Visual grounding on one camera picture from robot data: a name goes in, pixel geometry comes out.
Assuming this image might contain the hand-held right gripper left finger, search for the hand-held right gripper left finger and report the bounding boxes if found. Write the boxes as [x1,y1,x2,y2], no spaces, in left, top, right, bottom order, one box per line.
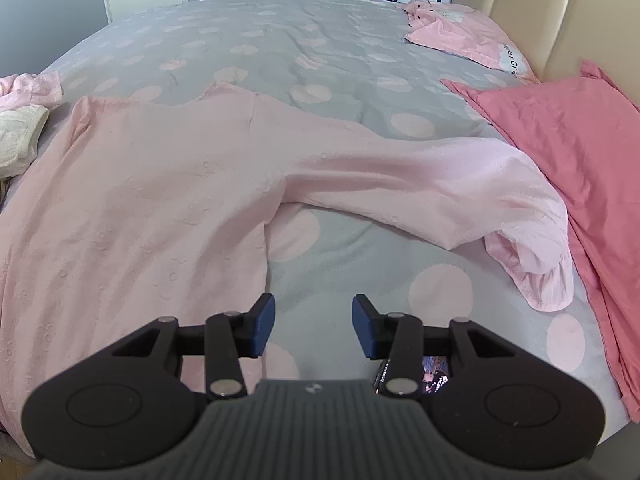
[106,292,277,402]

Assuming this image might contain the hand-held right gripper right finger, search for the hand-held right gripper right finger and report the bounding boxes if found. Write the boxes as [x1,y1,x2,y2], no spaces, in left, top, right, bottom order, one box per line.
[351,293,522,402]

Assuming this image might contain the light pink lace dress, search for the light pink lace dress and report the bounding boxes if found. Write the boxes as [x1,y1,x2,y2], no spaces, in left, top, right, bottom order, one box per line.
[0,82,575,457]

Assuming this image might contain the black smartphone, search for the black smartphone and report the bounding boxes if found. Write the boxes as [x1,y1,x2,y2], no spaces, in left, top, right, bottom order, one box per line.
[372,354,454,396]

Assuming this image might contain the grey polka dot bed sheet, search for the grey polka dot bed sheet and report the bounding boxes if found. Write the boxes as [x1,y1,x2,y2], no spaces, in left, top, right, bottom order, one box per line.
[0,0,640,462]

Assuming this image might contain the salmon pink pillow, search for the salmon pink pillow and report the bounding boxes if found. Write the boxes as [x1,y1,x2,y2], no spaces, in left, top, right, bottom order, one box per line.
[440,58,640,424]

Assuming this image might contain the light pink printed pillow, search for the light pink printed pillow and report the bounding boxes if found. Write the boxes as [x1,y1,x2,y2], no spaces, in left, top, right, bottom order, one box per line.
[402,0,541,84]

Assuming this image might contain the white crinkled pants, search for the white crinkled pants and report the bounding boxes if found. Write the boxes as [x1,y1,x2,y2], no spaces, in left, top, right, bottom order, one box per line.
[0,104,51,179]

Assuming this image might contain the cream padded headboard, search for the cream padded headboard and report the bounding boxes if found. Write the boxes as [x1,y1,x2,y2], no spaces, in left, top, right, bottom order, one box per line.
[452,0,640,111]

